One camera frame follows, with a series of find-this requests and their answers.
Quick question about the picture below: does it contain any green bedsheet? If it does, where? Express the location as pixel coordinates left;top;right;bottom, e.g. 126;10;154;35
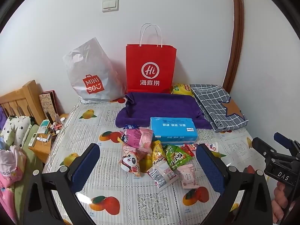
14;124;51;216

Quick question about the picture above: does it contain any pale pink-white snack packet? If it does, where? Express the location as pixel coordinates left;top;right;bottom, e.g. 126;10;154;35
177;164;199;189

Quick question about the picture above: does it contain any teal small box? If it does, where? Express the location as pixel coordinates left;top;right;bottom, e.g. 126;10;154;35
39;119;50;134

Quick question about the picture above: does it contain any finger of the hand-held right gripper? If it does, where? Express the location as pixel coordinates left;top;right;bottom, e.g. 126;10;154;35
274;132;300;155
252;137;277;161

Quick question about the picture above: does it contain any white wall light switch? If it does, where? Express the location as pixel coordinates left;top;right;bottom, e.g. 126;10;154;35
102;0;119;13

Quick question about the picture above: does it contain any red paper carrier bag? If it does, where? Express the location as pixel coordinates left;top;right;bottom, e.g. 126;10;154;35
126;23;177;94

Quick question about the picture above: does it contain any green snack packet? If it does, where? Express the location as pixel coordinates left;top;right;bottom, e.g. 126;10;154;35
163;145;191;171

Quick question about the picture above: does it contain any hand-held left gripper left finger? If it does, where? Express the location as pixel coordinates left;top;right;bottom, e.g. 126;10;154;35
23;143;101;225

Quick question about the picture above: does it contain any wooden bed headboard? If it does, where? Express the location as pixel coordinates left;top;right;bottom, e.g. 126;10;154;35
0;80;46;125

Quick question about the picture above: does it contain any white remote control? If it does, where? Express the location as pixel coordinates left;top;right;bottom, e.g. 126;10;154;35
28;133;38;147

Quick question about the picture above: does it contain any blue tissue pack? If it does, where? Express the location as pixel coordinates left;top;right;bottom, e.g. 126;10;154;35
150;117;198;145

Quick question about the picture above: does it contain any brown wooden door frame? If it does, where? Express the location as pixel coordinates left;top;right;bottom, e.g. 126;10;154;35
223;0;245;94

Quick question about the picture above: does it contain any yellow snack packet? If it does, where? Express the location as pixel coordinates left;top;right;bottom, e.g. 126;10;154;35
150;140;165;172

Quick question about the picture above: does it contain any white plastic shopping bag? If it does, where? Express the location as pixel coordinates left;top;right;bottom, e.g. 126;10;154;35
62;37;127;104

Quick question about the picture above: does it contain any red snack packet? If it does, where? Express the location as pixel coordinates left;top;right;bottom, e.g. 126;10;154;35
180;145;195;157

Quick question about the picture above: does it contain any panda-print snack packet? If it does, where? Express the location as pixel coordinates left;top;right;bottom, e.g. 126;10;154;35
119;146;147;178

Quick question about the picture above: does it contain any pink printed blanket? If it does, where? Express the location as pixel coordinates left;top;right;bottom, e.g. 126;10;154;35
0;145;27;223

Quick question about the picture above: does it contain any large magenta snack packet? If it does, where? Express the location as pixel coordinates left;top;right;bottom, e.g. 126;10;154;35
121;128;143;149

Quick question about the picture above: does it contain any light pink peach packet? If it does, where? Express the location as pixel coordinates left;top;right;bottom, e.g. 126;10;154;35
138;127;154;150

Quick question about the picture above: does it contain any person's right hand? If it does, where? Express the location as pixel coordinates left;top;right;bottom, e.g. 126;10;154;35
272;180;293;221

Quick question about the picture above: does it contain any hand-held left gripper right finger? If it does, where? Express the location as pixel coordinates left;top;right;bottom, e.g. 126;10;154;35
196;143;273;225

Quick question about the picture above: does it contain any white snack packet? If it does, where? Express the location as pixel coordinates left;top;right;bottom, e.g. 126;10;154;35
147;160;180;191

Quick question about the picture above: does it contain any grey plaid folded cloth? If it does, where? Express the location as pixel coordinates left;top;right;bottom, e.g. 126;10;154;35
190;84;249;132

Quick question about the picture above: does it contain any wooden nightstand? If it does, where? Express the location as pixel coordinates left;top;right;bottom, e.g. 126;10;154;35
28;114;69;163

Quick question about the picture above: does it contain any purple towel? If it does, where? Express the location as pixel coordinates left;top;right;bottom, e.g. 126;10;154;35
115;92;212;130

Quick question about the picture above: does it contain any fruit-print plastic tablecloth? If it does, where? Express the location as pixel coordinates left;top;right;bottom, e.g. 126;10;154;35
42;97;275;225

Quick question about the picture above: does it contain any large yellow snack bag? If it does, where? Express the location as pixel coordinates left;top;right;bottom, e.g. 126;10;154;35
172;84;194;96

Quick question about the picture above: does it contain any white floral pillow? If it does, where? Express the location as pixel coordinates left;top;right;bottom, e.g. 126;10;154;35
0;115;35;146

